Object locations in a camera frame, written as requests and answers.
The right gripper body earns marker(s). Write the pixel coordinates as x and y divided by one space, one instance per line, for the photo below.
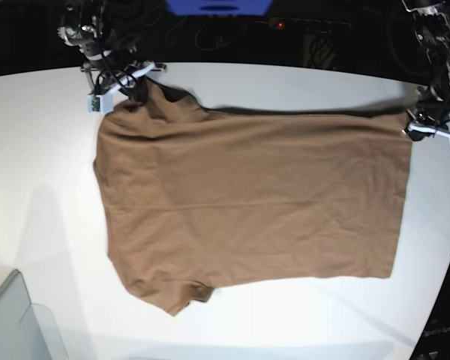
107 77

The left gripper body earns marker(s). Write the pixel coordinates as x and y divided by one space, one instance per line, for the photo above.
420 125

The brown t-shirt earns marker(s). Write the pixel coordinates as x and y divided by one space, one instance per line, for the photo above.
198 199

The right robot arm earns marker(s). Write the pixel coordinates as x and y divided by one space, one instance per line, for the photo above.
88 26

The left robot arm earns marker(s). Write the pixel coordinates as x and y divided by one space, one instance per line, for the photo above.
432 32

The blue box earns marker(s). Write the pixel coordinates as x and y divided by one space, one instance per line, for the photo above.
218 7

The black power strip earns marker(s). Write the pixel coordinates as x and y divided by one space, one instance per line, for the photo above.
309 26

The grey plastic bin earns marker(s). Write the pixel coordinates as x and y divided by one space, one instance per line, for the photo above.
27 330

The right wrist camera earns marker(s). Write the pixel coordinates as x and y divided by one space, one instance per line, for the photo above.
100 103

